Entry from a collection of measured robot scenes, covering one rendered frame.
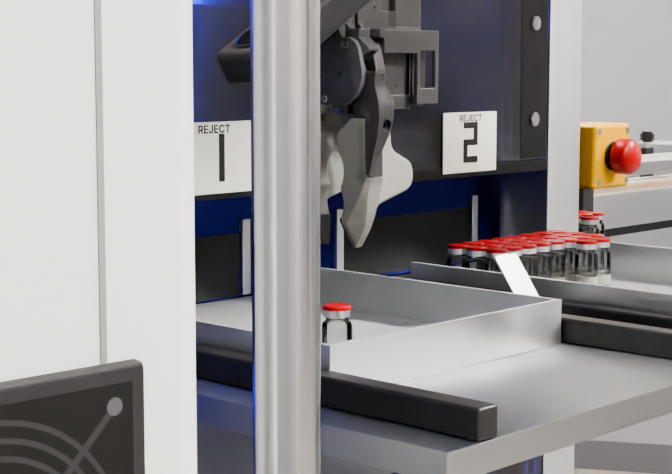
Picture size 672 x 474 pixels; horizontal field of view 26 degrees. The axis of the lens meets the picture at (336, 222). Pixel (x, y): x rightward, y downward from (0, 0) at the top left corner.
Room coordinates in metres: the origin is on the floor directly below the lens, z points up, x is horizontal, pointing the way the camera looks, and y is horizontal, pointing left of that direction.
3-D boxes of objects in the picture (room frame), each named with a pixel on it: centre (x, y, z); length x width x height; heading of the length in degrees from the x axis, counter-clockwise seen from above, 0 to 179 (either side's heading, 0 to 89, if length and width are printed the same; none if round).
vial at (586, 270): (1.40, -0.24, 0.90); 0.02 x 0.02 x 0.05
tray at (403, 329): (1.15, 0.04, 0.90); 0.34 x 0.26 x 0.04; 46
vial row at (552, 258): (1.39, -0.20, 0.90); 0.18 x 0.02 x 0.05; 136
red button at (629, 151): (1.62, -0.32, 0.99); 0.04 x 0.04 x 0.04; 46
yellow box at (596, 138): (1.65, -0.29, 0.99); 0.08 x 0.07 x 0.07; 46
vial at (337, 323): (1.02, 0.00, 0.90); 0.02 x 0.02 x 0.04
